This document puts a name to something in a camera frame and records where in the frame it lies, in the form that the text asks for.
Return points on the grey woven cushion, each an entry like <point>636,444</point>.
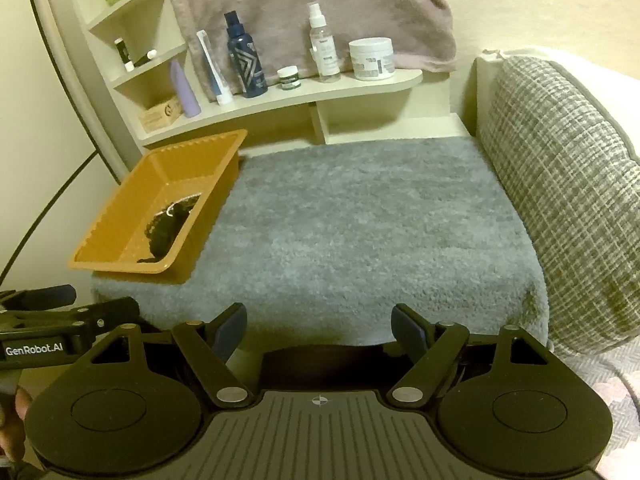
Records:
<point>565,185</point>

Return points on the white jar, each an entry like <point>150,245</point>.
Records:
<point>371,60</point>

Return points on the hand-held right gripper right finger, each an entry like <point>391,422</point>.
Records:
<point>407,329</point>

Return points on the orange plastic tray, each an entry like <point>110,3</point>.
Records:
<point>130,210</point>

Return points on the small green jar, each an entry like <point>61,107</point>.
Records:
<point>289,80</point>

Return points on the pink patterned blanket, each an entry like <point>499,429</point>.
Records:
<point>615,395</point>

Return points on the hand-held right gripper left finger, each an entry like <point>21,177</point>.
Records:
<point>232,327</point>

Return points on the dark blue spray bottle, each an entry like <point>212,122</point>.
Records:
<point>246,65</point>

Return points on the cream wall shelf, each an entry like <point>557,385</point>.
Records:
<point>320,94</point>

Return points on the person's left hand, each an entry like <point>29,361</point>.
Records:
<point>15,420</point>

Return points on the cardboard box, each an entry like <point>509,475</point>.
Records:
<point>160,114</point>

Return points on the white blue tube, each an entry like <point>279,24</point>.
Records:
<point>212,70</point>

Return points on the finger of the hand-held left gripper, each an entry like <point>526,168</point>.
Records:
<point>117,310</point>
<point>55,295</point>

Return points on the black tube white cap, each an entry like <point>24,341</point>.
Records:
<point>144,59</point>

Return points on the clear spray bottle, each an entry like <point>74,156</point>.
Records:
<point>324,50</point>

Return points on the purple tube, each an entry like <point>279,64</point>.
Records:
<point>187,95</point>

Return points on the white curved frame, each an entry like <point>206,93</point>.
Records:
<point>65,60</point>

